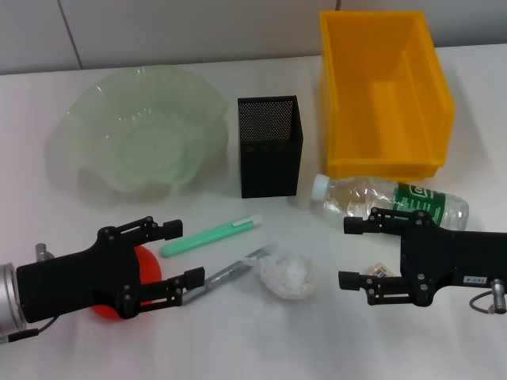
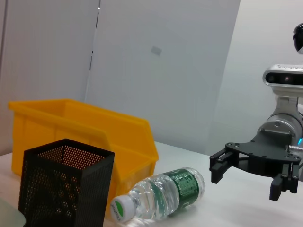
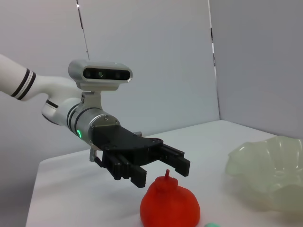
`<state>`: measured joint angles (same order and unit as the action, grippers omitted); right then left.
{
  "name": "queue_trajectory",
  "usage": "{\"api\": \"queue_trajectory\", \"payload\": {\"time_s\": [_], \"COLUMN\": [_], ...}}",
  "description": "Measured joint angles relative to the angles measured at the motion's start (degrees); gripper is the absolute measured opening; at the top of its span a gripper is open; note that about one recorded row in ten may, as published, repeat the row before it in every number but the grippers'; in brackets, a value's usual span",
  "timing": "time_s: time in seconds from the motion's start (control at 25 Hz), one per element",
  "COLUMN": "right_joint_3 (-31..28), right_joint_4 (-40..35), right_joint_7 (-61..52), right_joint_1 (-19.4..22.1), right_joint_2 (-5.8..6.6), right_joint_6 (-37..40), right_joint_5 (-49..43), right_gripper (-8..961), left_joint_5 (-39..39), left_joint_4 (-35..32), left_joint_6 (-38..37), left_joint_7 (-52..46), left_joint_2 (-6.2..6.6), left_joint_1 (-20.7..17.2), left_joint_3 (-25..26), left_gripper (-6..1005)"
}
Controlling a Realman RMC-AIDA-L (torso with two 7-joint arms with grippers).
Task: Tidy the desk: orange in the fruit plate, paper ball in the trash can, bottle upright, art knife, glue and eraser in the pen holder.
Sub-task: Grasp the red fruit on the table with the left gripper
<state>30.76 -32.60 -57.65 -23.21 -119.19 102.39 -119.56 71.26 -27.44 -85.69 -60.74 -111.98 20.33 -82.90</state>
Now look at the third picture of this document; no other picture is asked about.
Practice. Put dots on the mint green pen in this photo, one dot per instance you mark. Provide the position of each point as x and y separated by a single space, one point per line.
211 225

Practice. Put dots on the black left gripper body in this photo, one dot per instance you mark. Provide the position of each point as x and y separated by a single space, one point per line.
123 142

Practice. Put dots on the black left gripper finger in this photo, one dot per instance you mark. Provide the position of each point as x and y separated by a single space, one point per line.
138 177
180 163

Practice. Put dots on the red-orange toy orange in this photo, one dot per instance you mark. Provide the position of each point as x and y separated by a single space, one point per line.
170 203

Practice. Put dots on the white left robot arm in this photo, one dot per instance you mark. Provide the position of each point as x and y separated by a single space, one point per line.
59 85

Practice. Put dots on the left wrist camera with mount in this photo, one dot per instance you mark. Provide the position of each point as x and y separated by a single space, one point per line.
78 71

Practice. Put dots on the translucent green wavy fruit plate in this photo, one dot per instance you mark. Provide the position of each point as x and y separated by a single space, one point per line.
265 165

